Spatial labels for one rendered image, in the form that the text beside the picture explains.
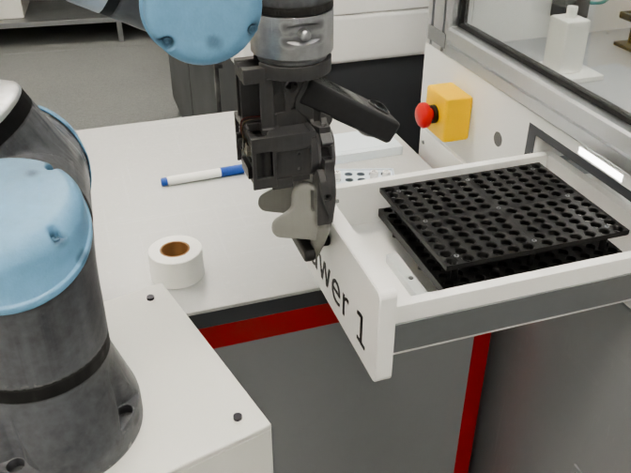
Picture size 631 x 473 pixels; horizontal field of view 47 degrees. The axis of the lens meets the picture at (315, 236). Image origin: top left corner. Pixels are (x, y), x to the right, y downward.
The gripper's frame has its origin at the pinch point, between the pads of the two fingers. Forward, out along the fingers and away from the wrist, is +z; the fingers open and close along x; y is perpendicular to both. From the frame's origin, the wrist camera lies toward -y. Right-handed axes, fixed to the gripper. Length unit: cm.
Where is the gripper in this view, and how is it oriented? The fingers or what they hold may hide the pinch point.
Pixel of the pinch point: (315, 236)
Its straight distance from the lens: 77.0
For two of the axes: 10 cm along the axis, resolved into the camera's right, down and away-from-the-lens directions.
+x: 3.1, 5.1, -8.0
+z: 0.1, 8.5, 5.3
